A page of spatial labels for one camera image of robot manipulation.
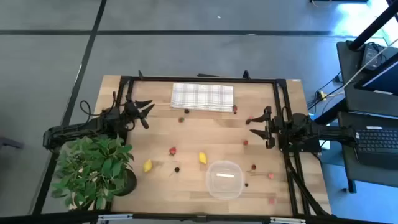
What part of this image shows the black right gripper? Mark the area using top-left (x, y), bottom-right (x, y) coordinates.
top-left (245, 105), bottom-right (281, 150)

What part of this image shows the black computer monitor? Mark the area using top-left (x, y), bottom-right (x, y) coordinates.
top-left (354, 52), bottom-right (398, 96)

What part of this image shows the black power adapter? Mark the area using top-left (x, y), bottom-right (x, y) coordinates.
top-left (360, 43), bottom-right (383, 71)

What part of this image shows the silver rail bracket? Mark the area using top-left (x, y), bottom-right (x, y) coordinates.
top-left (96, 213), bottom-right (134, 223)
top-left (269, 217), bottom-right (307, 224)

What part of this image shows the green leafy plant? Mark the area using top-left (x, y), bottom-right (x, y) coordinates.
top-left (50, 134), bottom-right (135, 211)

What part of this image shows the black plant pot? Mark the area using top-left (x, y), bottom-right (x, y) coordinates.
top-left (113, 167), bottom-right (138, 197)

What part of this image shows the black floor cable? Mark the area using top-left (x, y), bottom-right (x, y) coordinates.
top-left (307, 72), bottom-right (345, 110)

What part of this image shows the folded plaid white towel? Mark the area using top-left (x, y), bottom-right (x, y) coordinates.
top-left (170, 82), bottom-right (234, 113)

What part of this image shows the black keyboard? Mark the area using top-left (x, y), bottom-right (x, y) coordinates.
top-left (354, 126), bottom-right (398, 170)

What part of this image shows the clear plastic tupperware container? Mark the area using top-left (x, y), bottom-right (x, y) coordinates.
top-left (205, 160), bottom-right (245, 200)

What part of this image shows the black vertical post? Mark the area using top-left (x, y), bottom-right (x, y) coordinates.
top-left (348, 1), bottom-right (398, 51)

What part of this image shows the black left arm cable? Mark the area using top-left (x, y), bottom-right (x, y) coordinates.
top-left (80, 100), bottom-right (105, 118)

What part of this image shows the dark grey desk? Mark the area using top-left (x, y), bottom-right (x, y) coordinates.
top-left (336, 40), bottom-right (398, 116)

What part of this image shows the white hanging cable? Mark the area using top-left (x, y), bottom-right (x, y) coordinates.
top-left (341, 37), bottom-right (398, 91)

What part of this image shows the grey chair base leg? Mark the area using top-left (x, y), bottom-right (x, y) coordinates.
top-left (0, 136), bottom-right (24, 151)

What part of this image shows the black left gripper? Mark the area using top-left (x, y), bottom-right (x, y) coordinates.
top-left (123, 93), bottom-right (155, 130)

